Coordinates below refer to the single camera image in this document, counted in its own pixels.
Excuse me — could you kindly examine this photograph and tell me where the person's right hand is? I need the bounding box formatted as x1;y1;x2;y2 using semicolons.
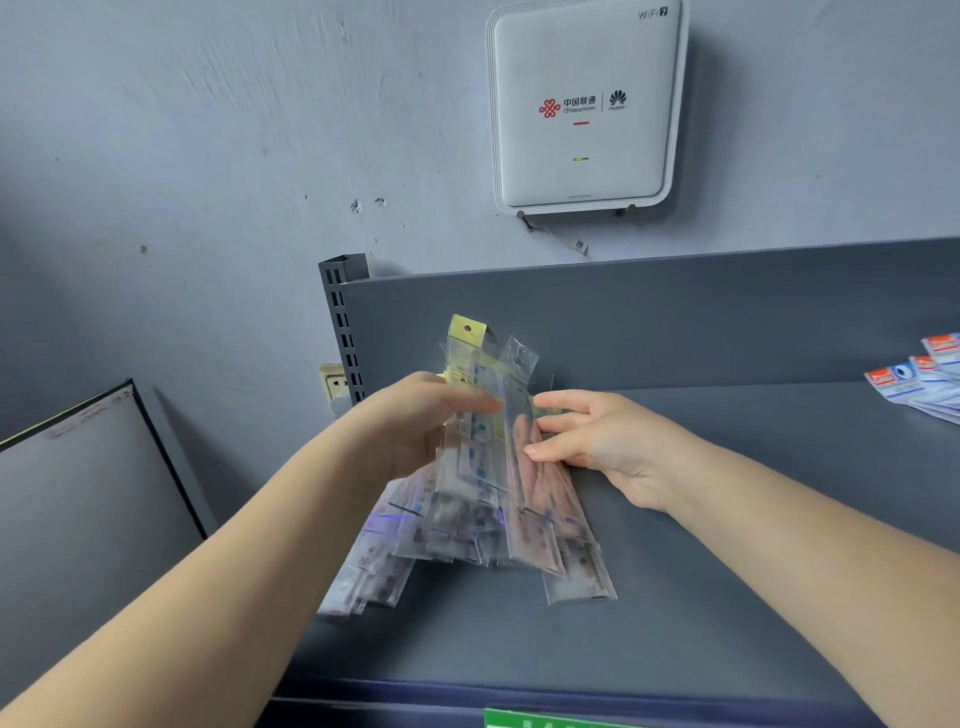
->
522;389;699;515

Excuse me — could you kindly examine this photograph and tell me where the grey leaning board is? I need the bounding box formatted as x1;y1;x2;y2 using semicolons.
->
0;378;219;721

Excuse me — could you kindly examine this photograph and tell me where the green yellow shelf price label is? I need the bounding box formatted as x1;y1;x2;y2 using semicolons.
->
483;707;639;728

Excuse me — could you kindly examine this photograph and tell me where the person's left forearm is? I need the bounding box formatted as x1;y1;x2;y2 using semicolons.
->
0;419;391;728

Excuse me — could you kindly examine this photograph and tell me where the pile of blue set-square packets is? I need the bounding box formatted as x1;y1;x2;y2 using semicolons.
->
863;332;960;427

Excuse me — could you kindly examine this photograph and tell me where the person's left hand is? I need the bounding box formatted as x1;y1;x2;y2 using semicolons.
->
352;371;505;481

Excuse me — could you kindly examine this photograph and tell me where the thin router cable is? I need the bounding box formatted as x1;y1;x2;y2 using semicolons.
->
517;212;592;259

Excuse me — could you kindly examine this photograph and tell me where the white wall router box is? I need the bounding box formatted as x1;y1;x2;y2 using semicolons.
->
485;0;691;217

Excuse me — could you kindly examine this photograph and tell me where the grey shelf back panel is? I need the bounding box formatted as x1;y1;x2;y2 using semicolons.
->
341;237;960;395

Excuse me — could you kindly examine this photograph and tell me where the grey slotted shelf post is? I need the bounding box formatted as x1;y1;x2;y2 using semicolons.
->
318;253;373;406

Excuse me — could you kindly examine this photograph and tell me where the pale wall socket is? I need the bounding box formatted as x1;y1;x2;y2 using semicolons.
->
318;363;354;405

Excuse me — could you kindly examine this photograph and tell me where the pile of clear rulers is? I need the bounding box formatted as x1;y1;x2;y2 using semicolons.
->
318;314;618;618

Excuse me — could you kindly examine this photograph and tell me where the person's right forearm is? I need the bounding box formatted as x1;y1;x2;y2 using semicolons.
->
667;442;960;728

